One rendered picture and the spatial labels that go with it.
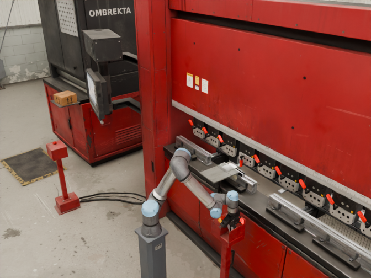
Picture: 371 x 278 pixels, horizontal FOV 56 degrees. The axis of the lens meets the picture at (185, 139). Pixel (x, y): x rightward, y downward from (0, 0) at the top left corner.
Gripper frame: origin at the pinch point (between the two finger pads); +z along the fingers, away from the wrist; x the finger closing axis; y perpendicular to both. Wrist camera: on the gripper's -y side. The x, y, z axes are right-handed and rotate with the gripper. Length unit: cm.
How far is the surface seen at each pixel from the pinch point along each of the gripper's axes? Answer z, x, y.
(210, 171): -26, 41, 16
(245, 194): -12.1, 14.3, 28.1
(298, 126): -83, -22, 37
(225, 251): 19.8, 3.1, -2.8
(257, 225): -1.8, -7.9, 19.1
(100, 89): -82, 138, -27
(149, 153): -4, 133, 9
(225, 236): 2.4, 1.4, -4.0
